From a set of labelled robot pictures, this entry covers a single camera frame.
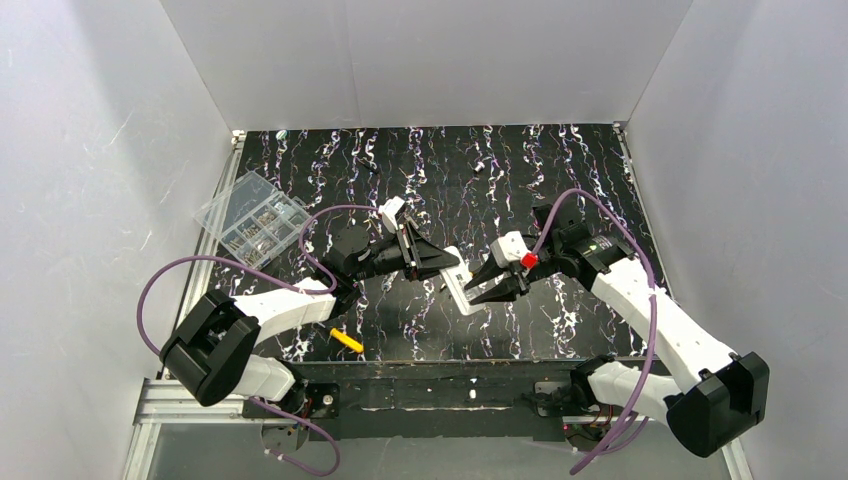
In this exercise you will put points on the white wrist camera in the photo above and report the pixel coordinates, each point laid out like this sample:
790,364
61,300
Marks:
511,248
389,212

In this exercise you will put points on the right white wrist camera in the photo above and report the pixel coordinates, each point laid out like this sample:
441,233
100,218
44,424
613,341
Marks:
511,248

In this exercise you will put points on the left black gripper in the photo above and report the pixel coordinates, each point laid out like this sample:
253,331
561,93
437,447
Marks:
409,246

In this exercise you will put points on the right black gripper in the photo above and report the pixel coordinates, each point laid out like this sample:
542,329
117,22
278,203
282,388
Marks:
519,273

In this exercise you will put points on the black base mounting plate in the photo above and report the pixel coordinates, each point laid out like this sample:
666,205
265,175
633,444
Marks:
478,398

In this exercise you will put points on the clear plastic screw organizer box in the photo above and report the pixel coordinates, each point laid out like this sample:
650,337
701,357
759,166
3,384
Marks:
253,220

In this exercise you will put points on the white remote control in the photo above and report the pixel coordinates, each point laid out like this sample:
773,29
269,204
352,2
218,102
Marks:
456,278

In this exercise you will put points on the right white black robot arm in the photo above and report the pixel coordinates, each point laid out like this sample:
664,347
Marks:
710,395

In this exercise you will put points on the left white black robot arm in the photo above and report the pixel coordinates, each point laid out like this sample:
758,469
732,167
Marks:
211,351

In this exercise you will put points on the aluminium frame rail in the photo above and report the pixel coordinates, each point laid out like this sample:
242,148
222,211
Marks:
344,175

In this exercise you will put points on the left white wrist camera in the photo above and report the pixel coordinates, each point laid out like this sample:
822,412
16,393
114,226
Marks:
389,212

